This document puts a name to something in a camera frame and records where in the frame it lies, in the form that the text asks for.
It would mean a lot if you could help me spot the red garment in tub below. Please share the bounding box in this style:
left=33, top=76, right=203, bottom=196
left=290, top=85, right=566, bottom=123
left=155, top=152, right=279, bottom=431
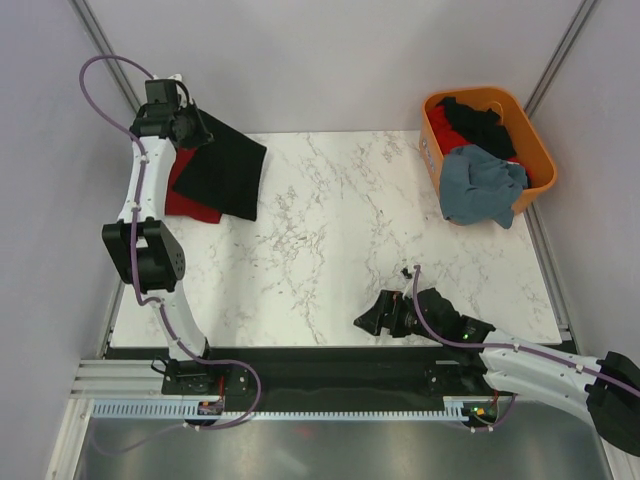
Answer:
left=427, top=105, right=524, bottom=166

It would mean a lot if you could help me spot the folded red t-shirt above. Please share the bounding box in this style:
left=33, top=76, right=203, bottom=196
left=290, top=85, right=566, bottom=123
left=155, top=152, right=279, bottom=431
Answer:
left=165, top=148, right=222, bottom=224

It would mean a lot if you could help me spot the black garment in tub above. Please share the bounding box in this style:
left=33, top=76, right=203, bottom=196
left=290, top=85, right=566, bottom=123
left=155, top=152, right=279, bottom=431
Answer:
left=433, top=95, right=518, bottom=160

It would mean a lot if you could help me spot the white slotted cable duct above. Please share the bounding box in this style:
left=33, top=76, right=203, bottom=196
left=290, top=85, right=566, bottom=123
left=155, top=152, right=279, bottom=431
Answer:
left=91, top=399, right=493, bottom=422

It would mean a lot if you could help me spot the orange plastic tub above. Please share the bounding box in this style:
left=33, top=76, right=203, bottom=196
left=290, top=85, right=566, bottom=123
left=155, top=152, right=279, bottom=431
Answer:
left=419, top=86, right=557, bottom=215

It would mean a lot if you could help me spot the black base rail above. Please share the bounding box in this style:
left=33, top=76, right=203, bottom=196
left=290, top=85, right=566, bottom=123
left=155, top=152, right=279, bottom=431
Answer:
left=159, top=344, right=516, bottom=414

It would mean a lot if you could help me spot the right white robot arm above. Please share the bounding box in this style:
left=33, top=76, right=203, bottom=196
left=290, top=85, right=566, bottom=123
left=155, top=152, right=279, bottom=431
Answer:
left=353, top=288, right=639, bottom=456

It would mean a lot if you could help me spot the grey-blue t-shirt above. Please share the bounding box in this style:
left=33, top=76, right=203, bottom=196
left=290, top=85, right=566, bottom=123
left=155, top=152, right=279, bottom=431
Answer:
left=439, top=145, right=529, bottom=229

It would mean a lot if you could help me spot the right aluminium frame post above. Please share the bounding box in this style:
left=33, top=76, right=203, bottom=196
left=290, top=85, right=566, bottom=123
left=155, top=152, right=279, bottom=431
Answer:
left=524, top=0, right=602, bottom=120

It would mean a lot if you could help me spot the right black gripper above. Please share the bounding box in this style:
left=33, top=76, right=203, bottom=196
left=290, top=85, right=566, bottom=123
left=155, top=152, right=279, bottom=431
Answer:
left=353, top=290, right=444, bottom=344

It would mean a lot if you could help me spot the aluminium frame post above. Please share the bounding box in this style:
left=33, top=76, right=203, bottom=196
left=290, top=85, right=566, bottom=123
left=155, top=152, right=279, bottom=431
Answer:
left=524, top=0, right=602, bottom=120
left=69, top=0, right=162, bottom=147

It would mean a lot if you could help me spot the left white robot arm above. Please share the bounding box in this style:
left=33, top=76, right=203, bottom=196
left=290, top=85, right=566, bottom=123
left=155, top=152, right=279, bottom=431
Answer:
left=101, top=78, right=220, bottom=396

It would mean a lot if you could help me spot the black t-shirt blue logo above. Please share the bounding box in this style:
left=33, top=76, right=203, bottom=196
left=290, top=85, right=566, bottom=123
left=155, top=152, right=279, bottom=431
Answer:
left=173, top=112, right=267, bottom=221

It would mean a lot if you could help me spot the left aluminium frame post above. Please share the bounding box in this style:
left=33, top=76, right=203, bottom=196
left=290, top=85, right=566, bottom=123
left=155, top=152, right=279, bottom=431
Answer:
left=69, top=0, right=162, bottom=147

